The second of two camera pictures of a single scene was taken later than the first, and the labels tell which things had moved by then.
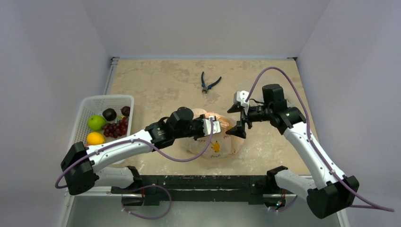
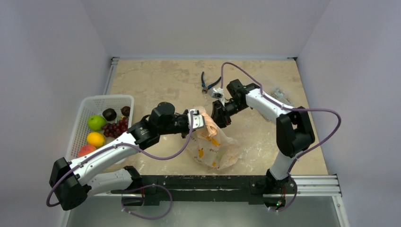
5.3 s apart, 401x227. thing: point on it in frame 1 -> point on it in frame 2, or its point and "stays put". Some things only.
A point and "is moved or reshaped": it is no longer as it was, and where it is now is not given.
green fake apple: x=95 y=123 stays put
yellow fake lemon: x=95 y=138 stays put
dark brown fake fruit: x=109 y=114 stays put
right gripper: x=246 y=117 -> x=221 y=112
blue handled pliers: x=204 y=88 stays put
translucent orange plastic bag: x=223 y=144 is moved or reshaped
